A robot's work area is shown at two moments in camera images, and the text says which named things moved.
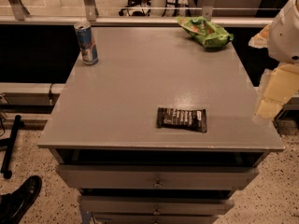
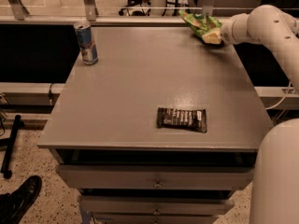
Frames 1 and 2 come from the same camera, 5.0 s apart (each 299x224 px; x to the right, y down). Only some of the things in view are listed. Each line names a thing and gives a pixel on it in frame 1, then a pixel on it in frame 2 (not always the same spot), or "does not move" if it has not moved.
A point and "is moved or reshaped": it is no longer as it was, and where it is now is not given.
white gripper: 285,37 → 228,33
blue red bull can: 88,47 does not move
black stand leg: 12,138 does not move
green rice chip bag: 205,31 is moved or reshaped
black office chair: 135,3 does not move
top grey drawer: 156,176 does not move
